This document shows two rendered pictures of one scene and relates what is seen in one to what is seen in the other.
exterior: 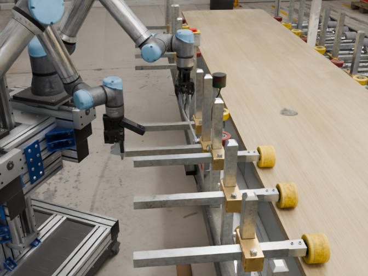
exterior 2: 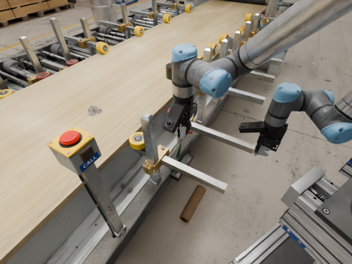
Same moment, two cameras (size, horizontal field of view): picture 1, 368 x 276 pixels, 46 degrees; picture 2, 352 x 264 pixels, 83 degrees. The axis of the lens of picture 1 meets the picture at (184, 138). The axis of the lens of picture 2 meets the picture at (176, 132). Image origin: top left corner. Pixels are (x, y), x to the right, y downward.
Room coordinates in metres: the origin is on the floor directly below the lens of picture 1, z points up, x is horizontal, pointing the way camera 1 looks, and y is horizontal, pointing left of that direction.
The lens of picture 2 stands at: (2.28, 0.32, 1.53)
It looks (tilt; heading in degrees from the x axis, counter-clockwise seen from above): 44 degrees down; 216
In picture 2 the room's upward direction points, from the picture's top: straight up
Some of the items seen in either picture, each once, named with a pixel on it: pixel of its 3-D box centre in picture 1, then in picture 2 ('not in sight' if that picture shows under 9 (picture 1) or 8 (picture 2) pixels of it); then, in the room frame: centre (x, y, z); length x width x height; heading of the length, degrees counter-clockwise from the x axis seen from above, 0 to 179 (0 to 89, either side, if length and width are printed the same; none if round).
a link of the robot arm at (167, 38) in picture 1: (161, 43); (212, 76); (1.81, 0.10, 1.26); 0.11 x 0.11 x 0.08; 76
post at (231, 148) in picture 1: (228, 203); (219, 77); (1.17, -0.15, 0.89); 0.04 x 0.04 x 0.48; 6
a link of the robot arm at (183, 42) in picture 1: (184, 43); (184, 65); (1.80, 0.00, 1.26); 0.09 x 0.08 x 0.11; 76
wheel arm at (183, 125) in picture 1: (180, 126); (177, 166); (1.86, 0.02, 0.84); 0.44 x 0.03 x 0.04; 96
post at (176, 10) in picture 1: (176, 38); not in sight; (3.16, 0.06, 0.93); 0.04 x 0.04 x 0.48; 6
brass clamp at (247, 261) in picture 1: (248, 246); not in sight; (0.90, -0.18, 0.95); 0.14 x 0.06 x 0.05; 6
